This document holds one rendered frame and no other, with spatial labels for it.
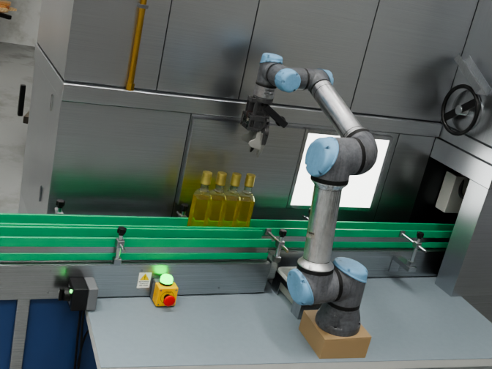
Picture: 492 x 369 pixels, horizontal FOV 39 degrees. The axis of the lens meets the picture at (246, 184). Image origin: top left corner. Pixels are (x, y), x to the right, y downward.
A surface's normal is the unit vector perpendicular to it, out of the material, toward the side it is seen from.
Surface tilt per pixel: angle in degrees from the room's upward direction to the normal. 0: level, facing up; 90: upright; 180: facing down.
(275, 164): 90
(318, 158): 86
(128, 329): 0
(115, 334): 0
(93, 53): 90
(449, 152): 90
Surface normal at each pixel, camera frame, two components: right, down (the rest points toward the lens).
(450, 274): -0.89, -0.04
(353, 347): 0.33, 0.38
